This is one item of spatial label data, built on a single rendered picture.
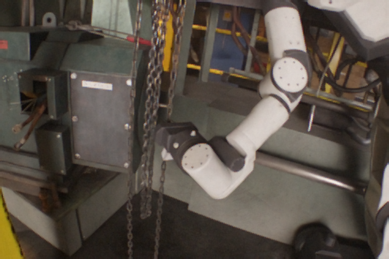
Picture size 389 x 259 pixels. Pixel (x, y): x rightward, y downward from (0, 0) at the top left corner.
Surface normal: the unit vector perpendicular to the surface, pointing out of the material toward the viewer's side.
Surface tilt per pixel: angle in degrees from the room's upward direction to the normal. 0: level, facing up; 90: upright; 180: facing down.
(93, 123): 90
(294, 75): 56
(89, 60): 45
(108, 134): 90
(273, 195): 90
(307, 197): 90
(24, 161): 62
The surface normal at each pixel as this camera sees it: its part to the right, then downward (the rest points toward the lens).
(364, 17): -0.62, 0.53
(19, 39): -0.05, 0.40
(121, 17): -0.38, 0.33
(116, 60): 0.07, -0.36
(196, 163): -0.48, -0.64
